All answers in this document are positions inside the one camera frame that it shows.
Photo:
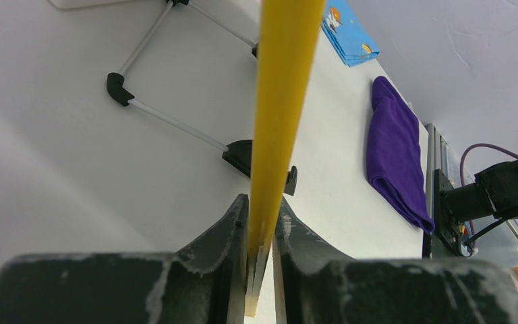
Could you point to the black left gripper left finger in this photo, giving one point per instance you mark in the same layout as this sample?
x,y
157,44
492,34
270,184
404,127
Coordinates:
x,y
210,277

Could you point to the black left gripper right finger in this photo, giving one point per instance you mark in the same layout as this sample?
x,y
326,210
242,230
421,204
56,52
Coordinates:
x,y
307,273

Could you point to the yellow-framed whiteboard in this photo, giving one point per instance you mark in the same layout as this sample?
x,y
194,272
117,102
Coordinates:
x,y
287,43

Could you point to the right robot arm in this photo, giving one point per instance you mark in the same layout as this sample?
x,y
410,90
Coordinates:
x,y
494,192

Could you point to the black whiteboard foot clip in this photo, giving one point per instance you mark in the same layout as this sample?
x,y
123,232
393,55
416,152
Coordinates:
x,y
291,181

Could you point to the purple folded cloth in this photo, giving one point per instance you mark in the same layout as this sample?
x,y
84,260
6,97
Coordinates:
x,y
393,155

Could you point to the blue space-print cloth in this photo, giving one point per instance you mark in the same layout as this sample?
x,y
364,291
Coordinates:
x,y
351,42

